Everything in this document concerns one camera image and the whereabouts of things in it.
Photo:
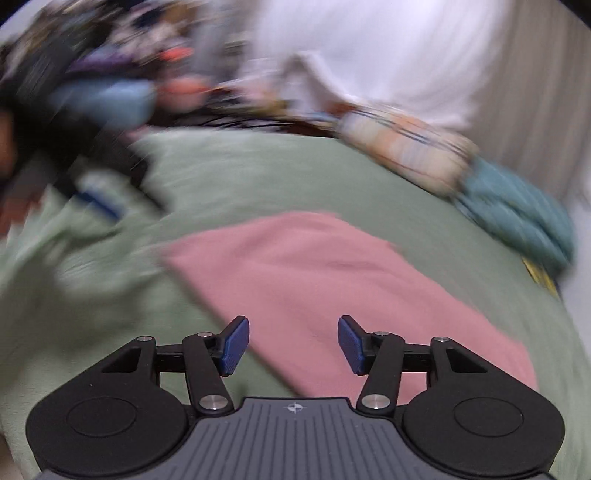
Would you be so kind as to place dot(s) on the yellow and blue pouch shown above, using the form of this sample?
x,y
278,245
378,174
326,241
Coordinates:
x,y
542,277

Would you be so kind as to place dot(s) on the white sheer curtain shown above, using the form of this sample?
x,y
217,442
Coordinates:
x,y
378,50

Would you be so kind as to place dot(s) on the plaid pillow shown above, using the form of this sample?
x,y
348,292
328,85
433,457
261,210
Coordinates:
x,y
406,147

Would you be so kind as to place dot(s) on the purple cloth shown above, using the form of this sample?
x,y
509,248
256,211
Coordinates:
x,y
111,64

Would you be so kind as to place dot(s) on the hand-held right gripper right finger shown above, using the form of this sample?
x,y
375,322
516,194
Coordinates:
x,y
351,346

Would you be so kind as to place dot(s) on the pink sweatshirt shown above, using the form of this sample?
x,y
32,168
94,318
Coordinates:
x,y
300,267

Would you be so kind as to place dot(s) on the green fleece blanket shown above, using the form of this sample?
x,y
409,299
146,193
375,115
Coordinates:
x,y
277,175

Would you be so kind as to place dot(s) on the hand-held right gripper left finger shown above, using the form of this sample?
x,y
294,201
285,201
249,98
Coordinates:
x,y
235,346

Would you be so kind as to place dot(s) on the teal floral folded quilt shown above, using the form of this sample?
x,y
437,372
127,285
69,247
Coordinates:
x,y
517,217

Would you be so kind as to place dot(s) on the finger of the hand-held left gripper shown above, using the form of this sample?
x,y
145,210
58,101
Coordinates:
x,y
106,203

